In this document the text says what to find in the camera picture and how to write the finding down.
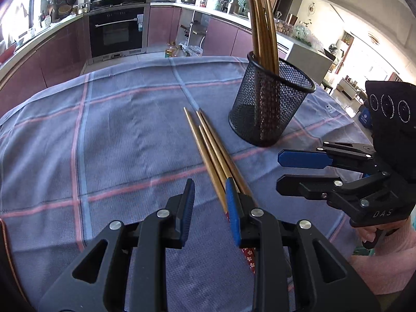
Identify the blue checked tablecloth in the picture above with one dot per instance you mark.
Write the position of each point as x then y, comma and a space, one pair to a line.
113, 136

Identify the stainless steel bottle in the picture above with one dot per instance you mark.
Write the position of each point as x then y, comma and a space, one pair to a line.
232, 6

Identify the yellow cooking oil bottle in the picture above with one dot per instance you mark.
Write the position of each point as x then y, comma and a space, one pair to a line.
170, 50

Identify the clear glass container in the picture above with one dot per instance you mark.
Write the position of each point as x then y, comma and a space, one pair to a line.
284, 27

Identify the white dotted jar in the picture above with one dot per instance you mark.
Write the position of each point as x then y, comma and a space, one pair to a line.
48, 21

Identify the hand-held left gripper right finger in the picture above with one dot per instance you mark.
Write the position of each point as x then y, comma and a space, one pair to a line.
232, 208

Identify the black built-in oven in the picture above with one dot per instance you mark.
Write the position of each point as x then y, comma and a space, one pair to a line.
113, 32

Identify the round ceiling lamp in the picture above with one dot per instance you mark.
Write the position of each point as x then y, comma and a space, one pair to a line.
373, 38

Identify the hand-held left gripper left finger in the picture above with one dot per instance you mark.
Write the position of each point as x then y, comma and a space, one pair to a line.
188, 208

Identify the clear plastic bags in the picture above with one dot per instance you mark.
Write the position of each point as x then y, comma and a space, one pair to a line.
302, 34

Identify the kitchen window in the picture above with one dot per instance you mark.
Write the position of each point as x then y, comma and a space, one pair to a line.
19, 6

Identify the white plastic bag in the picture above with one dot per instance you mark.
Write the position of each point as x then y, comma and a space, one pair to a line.
194, 51

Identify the pink base cabinets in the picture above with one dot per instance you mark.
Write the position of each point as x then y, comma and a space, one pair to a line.
221, 35
48, 61

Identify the round wall clock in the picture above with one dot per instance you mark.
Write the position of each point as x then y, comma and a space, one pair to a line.
312, 8

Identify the blue bag white logo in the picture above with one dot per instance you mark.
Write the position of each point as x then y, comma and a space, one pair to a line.
365, 118

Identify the person's right forearm pink sleeve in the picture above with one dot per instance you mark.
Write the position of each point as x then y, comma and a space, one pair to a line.
393, 260

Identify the black mesh utensil holder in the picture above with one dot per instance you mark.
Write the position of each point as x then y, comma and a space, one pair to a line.
269, 110

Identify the white kitchen counter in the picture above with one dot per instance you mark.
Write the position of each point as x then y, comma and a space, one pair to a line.
307, 61

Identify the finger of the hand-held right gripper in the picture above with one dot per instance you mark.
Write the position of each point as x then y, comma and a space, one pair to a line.
292, 185
302, 159

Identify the wooden chopstick red patterned end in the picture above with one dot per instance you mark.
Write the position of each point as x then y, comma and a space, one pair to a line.
215, 156
226, 156

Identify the bamboo steamer basket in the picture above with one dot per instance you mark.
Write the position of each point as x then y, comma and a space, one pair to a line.
65, 9

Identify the person's right hand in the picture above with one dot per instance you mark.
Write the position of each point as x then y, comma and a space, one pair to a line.
365, 234

